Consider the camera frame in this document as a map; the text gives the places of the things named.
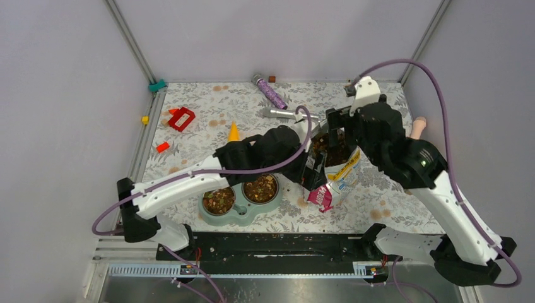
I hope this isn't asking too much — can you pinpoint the floral table mat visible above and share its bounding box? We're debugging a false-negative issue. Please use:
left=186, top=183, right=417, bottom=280
left=143, top=82, right=442, bottom=234

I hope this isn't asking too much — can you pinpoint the silver metal microphone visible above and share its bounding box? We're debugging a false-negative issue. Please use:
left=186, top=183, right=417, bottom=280
left=261, top=107, right=320, bottom=121

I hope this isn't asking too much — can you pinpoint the yellow plastic scoop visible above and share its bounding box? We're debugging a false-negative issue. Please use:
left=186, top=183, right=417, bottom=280
left=228, top=121, right=240, bottom=142

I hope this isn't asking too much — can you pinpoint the pink microphone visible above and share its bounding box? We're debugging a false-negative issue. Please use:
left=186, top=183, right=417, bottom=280
left=409, top=116, right=426, bottom=140

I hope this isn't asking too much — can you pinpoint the purple glitter microphone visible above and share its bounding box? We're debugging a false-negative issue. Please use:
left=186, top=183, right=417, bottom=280
left=251, top=74, right=288, bottom=109

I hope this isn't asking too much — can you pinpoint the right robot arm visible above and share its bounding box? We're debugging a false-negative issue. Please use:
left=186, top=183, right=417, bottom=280
left=326, top=102, right=517, bottom=287

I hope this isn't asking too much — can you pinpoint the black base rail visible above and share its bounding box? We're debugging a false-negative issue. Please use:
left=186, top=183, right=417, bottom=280
left=177, top=232, right=397, bottom=275

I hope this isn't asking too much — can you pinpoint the pet food bag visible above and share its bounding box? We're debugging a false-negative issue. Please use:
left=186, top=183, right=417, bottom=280
left=303, top=129, right=362, bottom=213

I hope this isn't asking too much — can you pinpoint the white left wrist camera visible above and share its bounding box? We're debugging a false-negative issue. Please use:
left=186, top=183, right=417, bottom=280
left=290, top=118, right=320, bottom=143

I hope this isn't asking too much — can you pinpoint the red plastic block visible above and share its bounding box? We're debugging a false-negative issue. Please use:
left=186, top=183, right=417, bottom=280
left=168, top=107, right=196, bottom=132

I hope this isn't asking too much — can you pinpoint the teal corner clip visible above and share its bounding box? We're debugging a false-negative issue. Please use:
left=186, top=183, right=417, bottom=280
left=148, top=79, right=167, bottom=93

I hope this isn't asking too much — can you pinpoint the small orange-red block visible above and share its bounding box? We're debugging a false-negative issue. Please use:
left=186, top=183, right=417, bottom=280
left=156, top=141, right=170, bottom=153

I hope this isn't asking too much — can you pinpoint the green double pet bowl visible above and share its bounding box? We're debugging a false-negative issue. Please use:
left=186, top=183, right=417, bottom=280
left=198, top=174, right=283, bottom=227

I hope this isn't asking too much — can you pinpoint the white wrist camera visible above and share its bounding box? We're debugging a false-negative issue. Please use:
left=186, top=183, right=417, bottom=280
left=290, top=118, right=320, bottom=143
left=344, top=76, right=381, bottom=117

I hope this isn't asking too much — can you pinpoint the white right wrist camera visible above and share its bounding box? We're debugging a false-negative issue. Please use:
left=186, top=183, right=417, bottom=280
left=344, top=76, right=381, bottom=117

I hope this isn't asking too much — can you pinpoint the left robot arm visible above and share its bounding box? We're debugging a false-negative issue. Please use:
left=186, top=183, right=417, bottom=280
left=121, top=120, right=314, bottom=251

